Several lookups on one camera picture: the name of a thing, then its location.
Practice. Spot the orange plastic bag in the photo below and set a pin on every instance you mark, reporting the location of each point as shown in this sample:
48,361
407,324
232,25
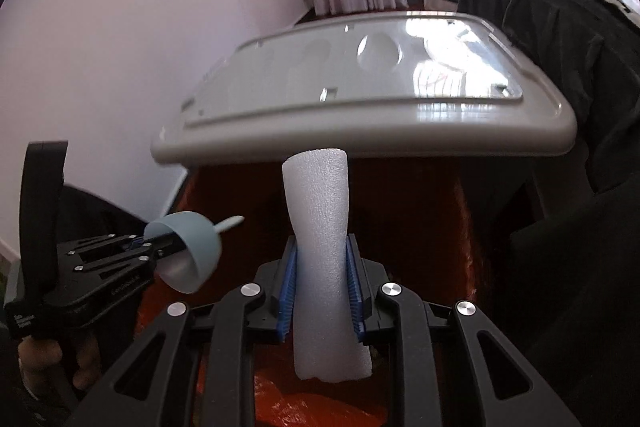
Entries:
310,407

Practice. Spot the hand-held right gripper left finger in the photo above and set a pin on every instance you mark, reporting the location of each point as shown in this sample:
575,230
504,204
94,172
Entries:
289,297

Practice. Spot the light blue plastic scoop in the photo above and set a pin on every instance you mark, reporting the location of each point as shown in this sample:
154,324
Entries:
200,242

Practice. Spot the white foam tube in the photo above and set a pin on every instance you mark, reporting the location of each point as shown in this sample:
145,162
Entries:
320,217

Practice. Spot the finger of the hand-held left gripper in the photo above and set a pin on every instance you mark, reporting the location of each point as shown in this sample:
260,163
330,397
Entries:
130,264
110,244

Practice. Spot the person's left hand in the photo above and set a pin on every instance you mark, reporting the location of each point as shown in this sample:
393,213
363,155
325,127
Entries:
87,362

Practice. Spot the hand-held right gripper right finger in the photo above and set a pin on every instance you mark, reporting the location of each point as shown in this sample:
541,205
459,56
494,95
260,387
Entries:
354,297

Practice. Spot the black draped cloth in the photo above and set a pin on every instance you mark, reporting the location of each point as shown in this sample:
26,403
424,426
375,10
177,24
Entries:
575,32

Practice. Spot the white plastic bin lid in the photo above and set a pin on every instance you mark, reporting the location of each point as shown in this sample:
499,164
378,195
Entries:
300,67

